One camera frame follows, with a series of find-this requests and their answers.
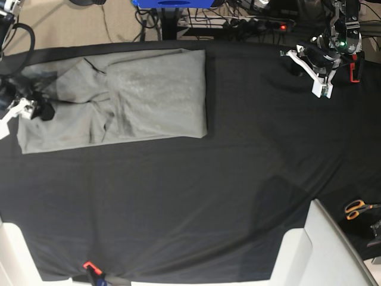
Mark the white bin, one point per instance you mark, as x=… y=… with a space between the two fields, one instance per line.
x=17 y=265
x=319 y=253

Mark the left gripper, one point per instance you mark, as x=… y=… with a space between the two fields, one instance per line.
x=333 y=48

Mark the blue stand base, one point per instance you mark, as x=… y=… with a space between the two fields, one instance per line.
x=147 y=4

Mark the white bin left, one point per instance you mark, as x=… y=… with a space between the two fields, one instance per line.
x=17 y=265

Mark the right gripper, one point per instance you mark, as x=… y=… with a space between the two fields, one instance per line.
x=18 y=90

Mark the grey T-shirt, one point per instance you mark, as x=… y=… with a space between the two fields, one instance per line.
x=117 y=98

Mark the white bin right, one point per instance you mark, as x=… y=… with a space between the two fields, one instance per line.
x=319 y=253

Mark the orange handled scissors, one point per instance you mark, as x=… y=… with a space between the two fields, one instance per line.
x=357 y=207

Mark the black metal object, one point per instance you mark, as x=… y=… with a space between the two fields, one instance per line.
x=376 y=232

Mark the red black clamp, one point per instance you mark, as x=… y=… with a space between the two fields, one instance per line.
x=356 y=67

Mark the black table cloth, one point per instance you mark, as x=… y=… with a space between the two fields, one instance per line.
x=204 y=210

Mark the red blue front clamp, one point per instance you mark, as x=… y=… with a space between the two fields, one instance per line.
x=95 y=276

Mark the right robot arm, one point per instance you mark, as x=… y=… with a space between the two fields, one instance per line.
x=10 y=23

